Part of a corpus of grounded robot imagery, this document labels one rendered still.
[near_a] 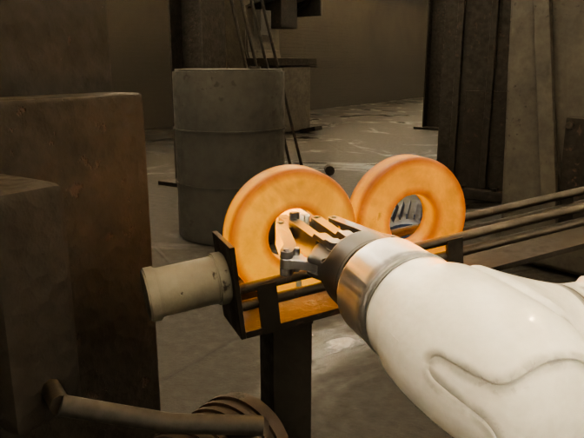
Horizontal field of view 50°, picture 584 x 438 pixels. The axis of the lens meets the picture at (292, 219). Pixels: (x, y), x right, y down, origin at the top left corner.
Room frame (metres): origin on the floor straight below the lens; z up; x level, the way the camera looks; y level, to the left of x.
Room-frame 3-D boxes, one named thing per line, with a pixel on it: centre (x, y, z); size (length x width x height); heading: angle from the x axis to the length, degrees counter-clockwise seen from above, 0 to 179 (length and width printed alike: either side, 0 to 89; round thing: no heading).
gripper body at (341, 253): (0.55, -0.06, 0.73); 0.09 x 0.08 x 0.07; 22
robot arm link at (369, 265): (0.48, -0.09, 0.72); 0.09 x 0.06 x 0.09; 112
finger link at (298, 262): (0.55, -0.02, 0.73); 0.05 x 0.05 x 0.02; 23
